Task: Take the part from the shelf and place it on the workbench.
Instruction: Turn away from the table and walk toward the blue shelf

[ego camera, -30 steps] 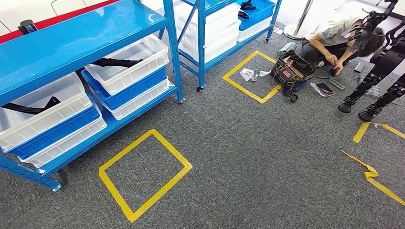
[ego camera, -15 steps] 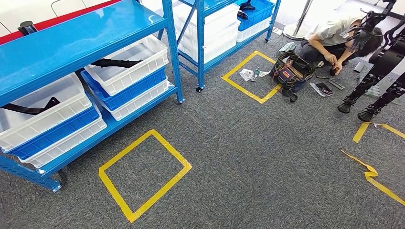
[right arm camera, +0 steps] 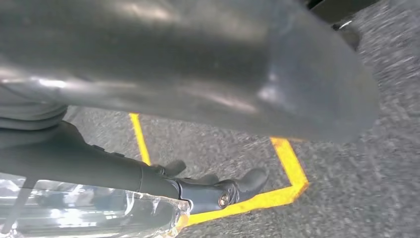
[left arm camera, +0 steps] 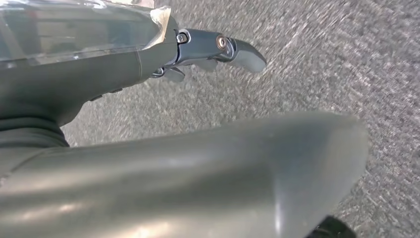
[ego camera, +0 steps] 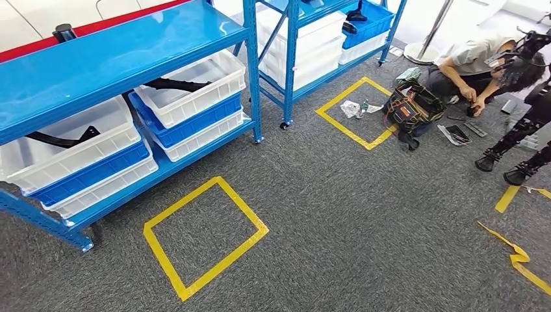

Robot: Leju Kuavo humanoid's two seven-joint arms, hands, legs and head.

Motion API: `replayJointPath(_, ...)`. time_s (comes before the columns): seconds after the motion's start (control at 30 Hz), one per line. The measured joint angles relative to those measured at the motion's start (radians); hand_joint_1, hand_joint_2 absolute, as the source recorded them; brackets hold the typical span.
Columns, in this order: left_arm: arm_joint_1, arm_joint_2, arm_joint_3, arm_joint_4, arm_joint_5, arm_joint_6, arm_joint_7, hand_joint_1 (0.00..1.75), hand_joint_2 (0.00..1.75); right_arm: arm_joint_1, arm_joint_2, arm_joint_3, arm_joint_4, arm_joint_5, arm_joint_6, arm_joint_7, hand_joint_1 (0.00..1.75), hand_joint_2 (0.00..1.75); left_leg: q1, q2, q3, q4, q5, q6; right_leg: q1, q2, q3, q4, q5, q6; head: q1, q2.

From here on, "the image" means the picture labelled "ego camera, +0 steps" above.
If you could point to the white plastic bin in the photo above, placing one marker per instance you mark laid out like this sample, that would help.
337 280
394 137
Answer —
318 30
107 187
202 137
193 103
366 49
314 71
73 159

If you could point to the small white packet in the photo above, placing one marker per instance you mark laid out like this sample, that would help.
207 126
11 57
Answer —
396 51

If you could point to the silver stanchion post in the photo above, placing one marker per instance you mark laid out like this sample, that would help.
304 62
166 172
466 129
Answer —
424 51

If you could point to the small black part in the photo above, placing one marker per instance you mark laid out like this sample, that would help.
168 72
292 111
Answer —
356 16
349 28

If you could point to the black tool bag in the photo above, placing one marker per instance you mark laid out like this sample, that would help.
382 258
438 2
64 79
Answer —
413 110

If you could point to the black curved part in bin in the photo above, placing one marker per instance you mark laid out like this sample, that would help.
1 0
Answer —
181 85
56 140

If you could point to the green circuit board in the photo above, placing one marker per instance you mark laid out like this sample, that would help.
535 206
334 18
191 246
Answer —
409 75

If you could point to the person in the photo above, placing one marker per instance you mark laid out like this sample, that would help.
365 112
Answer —
469 56

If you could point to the black device on paper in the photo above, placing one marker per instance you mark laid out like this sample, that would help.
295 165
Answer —
456 134

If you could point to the loose yellow tape strip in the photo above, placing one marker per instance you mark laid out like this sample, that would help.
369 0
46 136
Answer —
495 232

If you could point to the white car body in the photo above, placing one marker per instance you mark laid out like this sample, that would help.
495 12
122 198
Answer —
34 17

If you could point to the yellow floor tape square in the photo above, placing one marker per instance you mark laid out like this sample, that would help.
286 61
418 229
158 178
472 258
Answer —
344 127
506 200

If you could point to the crumpled clear plastic bag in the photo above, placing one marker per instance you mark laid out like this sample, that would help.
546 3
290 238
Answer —
351 109

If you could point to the blue metal shelf rack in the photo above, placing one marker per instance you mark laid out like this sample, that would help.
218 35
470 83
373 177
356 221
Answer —
107 64
292 64

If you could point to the small black flat module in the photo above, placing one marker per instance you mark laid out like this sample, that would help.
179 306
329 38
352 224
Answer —
475 129

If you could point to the small grey box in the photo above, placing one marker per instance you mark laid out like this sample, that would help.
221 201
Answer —
509 106

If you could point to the black barrier post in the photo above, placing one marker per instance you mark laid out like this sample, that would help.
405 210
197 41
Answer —
64 33

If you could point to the black humanoid robot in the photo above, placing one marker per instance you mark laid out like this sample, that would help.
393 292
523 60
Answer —
516 133

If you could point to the red barrier belt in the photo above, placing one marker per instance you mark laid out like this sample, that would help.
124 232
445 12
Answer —
26 51
129 18

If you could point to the grey ribbed floor plate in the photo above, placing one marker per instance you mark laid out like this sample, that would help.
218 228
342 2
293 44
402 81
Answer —
529 140

